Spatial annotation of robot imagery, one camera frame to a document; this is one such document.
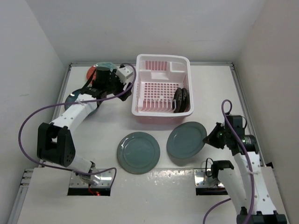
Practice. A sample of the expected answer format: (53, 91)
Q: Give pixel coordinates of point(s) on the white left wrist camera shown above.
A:
(124, 74)

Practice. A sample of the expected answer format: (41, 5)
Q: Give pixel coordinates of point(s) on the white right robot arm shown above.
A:
(248, 192)

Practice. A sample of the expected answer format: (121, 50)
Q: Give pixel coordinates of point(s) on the grey-green plate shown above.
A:
(138, 153)
(186, 140)

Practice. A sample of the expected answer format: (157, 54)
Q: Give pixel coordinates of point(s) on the metal base plate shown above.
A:
(102, 180)
(203, 180)

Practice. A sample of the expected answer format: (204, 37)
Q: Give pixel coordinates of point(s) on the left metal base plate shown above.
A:
(102, 180)

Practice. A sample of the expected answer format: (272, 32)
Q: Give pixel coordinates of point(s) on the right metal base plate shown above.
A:
(203, 180)

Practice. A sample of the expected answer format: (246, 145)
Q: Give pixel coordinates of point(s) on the aluminium frame rail right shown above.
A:
(236, 93)

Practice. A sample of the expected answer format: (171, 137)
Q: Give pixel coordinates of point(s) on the dark teal speckled plate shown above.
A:
(72, 98)

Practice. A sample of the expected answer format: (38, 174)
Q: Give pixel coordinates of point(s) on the aluminium frame rail left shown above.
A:
(46, 134)

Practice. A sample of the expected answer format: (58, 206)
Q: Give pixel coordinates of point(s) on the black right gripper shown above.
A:
(210, 139)

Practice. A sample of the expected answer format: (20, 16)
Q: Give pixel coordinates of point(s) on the white pink dish rack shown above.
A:
(157, 78)

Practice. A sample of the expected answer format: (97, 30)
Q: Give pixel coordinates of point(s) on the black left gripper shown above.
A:
(114, 77)

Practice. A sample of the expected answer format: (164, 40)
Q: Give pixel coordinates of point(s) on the aluminium frame rail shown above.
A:
(236, 93)
(46, 134)

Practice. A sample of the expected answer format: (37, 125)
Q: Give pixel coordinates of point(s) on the black small plate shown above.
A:
(180, 100)

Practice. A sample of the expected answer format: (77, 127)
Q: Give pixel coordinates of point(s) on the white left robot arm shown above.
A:
(54, 141)

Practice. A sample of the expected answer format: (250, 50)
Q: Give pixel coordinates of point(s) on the red and teal plate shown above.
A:
(91, 70)

